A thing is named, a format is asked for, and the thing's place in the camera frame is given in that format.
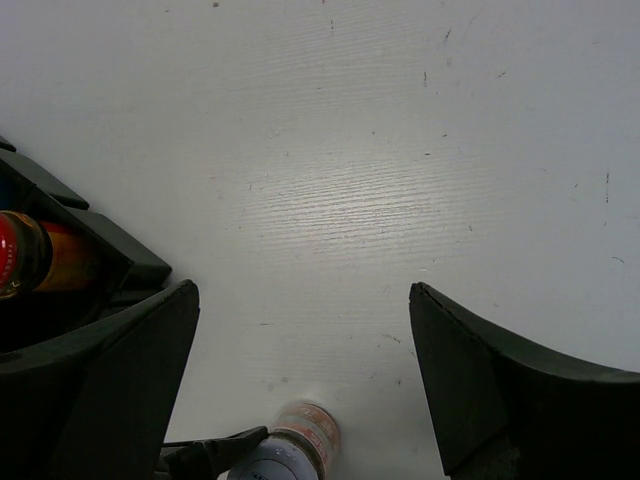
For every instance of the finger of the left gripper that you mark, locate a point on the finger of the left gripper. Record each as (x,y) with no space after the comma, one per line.
(207,458)

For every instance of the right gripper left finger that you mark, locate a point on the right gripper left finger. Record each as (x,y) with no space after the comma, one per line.
(95,403)

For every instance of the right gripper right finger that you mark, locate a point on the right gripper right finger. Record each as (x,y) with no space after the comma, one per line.
(505,407)

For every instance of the small silver-lid spice jar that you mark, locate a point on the small silver-lid spice jar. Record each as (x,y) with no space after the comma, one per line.
(303,443)

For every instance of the red-lid dark sauce jar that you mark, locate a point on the red-lid dark sauce jar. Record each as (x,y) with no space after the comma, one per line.
(40,256)

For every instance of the black three-compartment tray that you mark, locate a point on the black three-compartment tray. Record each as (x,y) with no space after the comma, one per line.
(130,272)

